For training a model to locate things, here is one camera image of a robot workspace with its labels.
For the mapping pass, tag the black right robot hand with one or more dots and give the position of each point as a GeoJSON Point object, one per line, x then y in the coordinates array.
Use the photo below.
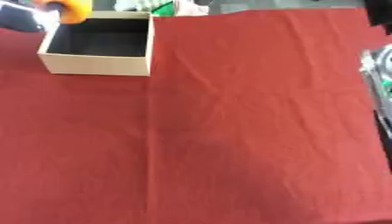
{"type": "Point", "coordinates": [380, 11]}

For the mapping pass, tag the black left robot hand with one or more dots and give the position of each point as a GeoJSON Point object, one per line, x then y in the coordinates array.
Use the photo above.
{"type": "Point", "coordinates": [18, 18]}

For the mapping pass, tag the orange toy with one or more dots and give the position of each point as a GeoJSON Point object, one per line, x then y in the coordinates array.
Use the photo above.
{"type": "Point", "coordinates": [76, 11]}

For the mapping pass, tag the tan cardboard box black inside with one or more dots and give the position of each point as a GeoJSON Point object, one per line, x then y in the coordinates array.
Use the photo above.
{"type": "Point", "coordinates": [97, 64]}

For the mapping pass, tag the green and white object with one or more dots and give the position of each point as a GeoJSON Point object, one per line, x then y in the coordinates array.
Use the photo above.
{"type": "Point", "coordinates": [148, 6]}

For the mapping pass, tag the pale pink object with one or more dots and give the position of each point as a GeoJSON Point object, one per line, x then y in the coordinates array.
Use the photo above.
{"type": "Point", "coordinates": [191, 7]}

